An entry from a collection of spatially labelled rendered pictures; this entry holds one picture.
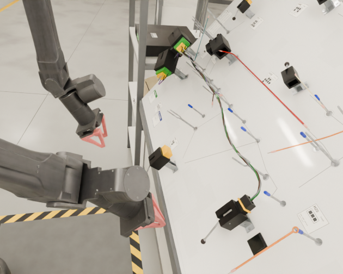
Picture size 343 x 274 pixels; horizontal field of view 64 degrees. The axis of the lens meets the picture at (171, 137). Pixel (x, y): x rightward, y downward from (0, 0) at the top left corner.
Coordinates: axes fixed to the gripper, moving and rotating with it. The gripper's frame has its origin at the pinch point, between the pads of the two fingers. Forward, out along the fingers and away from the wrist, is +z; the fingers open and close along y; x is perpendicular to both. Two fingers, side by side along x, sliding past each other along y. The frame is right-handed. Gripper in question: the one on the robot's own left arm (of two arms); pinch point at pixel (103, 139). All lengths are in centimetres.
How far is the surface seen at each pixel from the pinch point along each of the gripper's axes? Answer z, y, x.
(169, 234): 27.3, -22.7, -11.2
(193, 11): 56, 292, -43
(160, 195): 26.0, -7.6, -8.9
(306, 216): 14, -37, -49
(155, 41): 1, 75, -18
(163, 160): 14.8, -2.7, -15.0
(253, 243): 18, -37, -36
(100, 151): 80, 109, 71
